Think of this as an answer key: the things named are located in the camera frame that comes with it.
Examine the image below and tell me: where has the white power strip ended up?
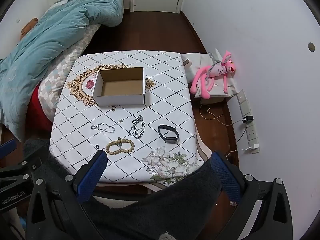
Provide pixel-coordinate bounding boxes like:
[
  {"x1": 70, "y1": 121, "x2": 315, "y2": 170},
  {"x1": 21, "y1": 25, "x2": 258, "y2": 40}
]
[{"x1": 236, "y1": 90, "x2": 260, "y2": 154}]

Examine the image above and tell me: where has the white cardboard box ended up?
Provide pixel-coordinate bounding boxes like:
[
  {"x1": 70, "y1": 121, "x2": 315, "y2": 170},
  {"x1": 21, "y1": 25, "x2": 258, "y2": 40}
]
[{"x1": 92, "y1": 67, "x2": 145, "y2": 107}]

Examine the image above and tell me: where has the black charger plug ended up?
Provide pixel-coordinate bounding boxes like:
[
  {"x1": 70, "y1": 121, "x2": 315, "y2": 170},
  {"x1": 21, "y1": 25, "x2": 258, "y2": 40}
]
[{"x1": 242, "y1": 115, "x2": 254, "y2": 124}]

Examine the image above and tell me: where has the red blanket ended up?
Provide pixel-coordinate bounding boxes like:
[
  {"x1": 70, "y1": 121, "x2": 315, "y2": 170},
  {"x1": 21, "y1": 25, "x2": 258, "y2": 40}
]
[{"x1": 26, "y1": 85, "x2": 53, "y2": 132}]

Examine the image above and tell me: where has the beige cable on floor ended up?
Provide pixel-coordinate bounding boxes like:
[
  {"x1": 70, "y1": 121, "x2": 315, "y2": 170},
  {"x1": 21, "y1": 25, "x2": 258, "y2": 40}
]
[{"x1": 199, "y1": 103, "x2": 243, "y2": 126}]

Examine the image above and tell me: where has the wooden bead bracelet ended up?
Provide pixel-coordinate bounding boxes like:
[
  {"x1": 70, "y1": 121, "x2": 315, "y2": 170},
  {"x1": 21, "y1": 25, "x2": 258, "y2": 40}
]
[{"x1": 105, "y1": 137, "x2": 135, "y2": 155}]

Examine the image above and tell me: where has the black fitness band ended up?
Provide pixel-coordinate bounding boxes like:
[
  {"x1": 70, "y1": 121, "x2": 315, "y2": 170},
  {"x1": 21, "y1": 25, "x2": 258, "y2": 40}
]
[{"x1": 158, "y1": 125, "x2": 180, "y2": 144}]

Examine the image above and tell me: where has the grey white patterned pillow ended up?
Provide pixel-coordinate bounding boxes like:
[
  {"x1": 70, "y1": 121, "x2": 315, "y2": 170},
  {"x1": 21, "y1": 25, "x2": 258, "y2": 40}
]
[{"x1": 38, "y1": 24, "x2": 100, "y2": 121}]

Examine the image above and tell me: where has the pink panther plush toy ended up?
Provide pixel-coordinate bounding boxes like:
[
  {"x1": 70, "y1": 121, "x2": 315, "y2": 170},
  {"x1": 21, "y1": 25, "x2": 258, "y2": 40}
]
[{"x1": 190, "y1": 51, "x2": 236, "y2": 99}]

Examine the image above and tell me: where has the white patterned tablecloth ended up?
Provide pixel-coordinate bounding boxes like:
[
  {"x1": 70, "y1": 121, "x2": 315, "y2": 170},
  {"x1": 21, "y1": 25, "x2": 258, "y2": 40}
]
[{"x1": 49, "y1": 50, "x2": 208, "y2": 186}]

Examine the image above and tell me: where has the silver bead chain bracelet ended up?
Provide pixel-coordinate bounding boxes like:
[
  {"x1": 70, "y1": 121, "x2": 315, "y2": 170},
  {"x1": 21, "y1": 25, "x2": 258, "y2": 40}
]
[{"x1": 128, "y1": 115, "x2": 145, "y2": 139}]

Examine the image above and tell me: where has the teal duvet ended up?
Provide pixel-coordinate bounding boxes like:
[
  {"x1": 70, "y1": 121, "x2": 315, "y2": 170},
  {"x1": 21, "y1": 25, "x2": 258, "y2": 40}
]
[{"x1": 1, "y1": 0, "x2": 124, "y2": 141}]

